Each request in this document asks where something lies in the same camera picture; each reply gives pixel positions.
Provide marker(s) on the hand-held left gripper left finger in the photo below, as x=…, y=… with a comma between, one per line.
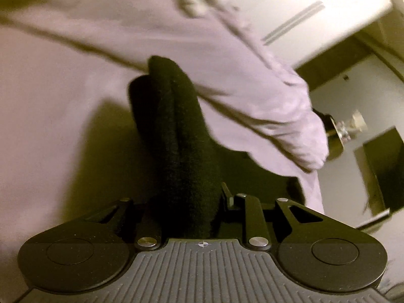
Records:
x=143, y=227

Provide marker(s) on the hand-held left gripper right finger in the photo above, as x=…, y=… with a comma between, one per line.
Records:
x=254, y=221

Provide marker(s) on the black sock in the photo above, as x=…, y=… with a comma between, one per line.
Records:
x=186, y=151

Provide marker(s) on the wooden side table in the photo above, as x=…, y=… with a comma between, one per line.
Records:
x=334, y=139

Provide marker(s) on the purple duvet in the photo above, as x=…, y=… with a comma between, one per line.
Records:
x=221, y=79

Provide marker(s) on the pale pink bed sheet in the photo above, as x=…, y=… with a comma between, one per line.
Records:
x=47, y=116

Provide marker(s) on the white wardrobe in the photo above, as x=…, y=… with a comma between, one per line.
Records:
x=299, y=3

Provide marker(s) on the dark wall screen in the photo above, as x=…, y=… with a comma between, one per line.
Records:
x=383, y=170

